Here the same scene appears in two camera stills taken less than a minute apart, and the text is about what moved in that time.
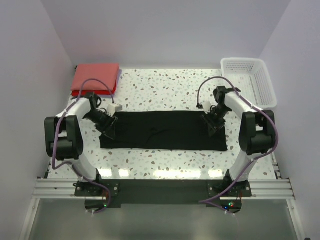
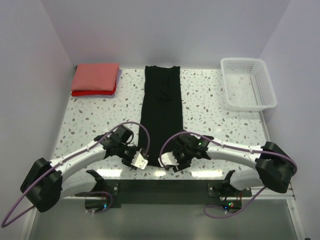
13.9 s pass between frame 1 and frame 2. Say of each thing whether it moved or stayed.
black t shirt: moved
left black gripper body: moved
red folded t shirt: stayed
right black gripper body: moved
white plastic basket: stayed
